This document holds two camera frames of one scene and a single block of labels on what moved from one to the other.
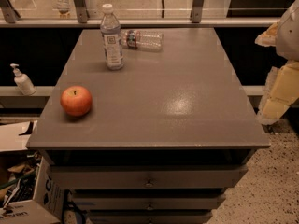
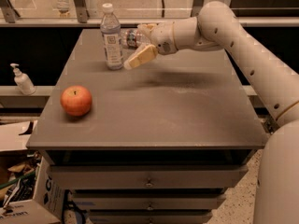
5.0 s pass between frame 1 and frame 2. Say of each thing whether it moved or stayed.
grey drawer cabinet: stayed
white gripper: moved
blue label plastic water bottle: stayed
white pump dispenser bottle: stayed
